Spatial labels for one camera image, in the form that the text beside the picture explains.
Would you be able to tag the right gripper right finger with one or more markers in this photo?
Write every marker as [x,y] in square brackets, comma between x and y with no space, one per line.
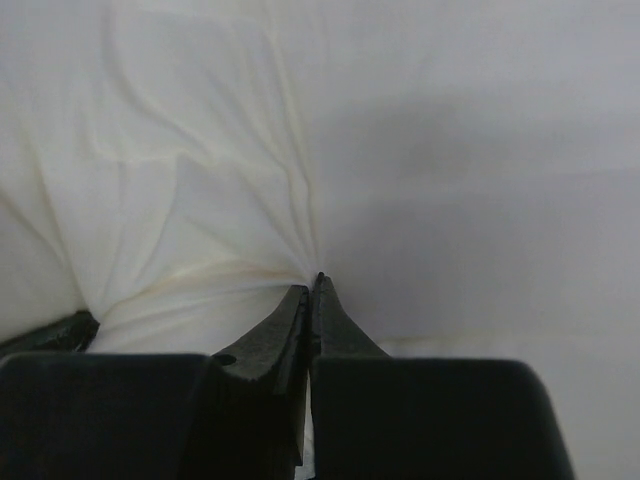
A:
[333,332]

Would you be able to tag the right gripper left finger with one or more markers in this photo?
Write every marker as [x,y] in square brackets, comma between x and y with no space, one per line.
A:
[265,358]

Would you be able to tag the cream pillow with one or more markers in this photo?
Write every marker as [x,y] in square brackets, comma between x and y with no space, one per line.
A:
[467,173]

